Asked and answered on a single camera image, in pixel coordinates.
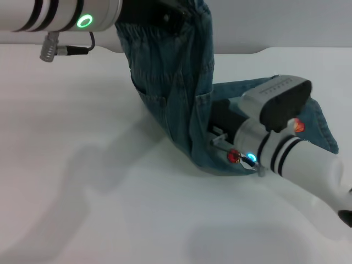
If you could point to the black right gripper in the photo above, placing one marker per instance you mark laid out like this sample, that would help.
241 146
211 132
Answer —
224 121

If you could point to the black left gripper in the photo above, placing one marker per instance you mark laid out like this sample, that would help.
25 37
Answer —
148 11

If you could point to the blue denim shorts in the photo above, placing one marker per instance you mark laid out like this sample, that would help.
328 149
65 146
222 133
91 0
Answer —
170 82

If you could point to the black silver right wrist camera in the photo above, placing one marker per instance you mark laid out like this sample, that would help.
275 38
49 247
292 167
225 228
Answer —
277 101

